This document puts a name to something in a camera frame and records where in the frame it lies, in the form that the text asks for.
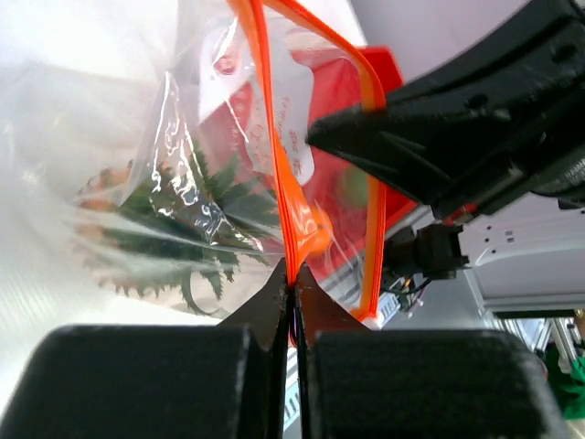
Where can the aluminium mounting rail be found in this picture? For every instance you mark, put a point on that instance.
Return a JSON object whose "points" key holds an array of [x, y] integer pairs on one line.
{"points": [[456, 304]]}

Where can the red plastic tray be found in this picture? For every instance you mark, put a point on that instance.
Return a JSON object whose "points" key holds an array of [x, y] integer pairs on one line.
{"points": [[309, 84]]}

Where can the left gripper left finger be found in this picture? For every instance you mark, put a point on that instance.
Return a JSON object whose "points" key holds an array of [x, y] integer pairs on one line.
{"points": [[120, 381]]}

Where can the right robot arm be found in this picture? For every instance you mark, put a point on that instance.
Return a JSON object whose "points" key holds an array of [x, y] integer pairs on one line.
{"points": [[527, 258]]}

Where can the green toy lime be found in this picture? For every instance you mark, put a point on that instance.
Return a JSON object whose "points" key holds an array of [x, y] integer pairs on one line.
{"points": [[352, 188]]}

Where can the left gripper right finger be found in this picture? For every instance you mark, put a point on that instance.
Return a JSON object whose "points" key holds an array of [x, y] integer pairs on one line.
{"points": [[356, 382]]}

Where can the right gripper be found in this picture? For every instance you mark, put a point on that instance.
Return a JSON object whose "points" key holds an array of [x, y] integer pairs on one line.
{"points": [[503, 119]]}

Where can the toy orange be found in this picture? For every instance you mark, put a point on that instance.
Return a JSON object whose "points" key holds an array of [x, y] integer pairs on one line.
{"points": [[320, 234]]}

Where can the toy pineapple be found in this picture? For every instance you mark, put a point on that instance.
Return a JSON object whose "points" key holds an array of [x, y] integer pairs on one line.
{"points": [[179, 223]]}

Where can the clear zip top bag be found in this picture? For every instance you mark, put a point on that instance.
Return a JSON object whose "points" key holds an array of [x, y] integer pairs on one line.
{"points": [[157, 149]]}

